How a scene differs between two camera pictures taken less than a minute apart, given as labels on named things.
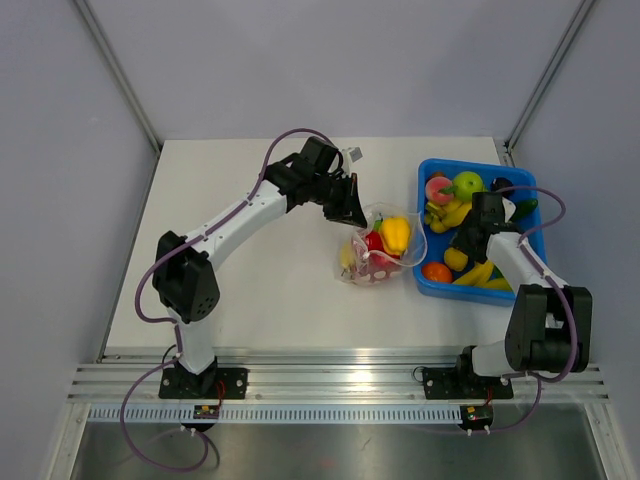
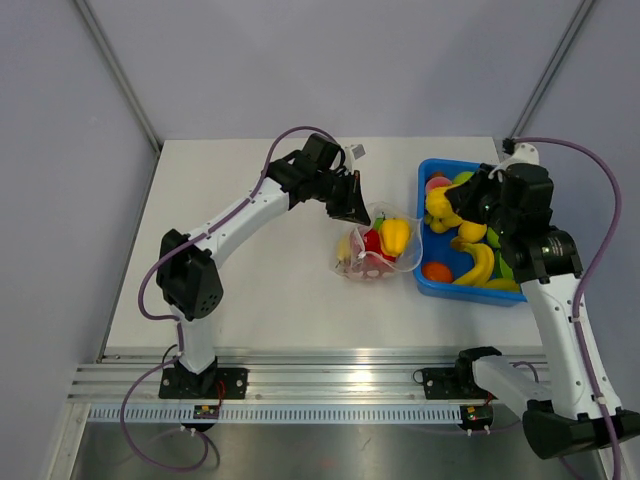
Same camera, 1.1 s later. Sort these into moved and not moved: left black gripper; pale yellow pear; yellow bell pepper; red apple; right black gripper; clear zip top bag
Moved: pale yellow pear; right black gripper
Not moved: yellow bell pepper; red apple; clear zip top bag; left black gripper
